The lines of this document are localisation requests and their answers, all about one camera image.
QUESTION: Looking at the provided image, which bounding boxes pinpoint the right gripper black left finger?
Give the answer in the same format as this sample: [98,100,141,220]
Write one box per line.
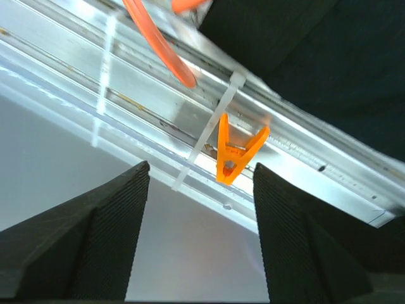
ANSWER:
[1,161,150,301]

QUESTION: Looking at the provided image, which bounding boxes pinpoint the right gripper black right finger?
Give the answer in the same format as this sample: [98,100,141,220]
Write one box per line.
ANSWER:
[253,164,404,303]

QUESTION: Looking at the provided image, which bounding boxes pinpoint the orange clothespin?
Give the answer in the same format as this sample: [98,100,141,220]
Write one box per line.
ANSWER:
[216,113,270,186]

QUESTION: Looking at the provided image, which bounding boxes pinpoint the black underwear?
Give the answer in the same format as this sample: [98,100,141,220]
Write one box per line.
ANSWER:
[199,0,404,160]

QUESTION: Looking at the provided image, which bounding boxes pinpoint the orange plastic hanger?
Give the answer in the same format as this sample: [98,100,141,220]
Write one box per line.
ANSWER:
[123,0,208,88]

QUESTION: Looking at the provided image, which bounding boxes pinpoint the aluminium rail frame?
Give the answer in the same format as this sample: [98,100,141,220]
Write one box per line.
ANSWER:
[1,1,404,232]

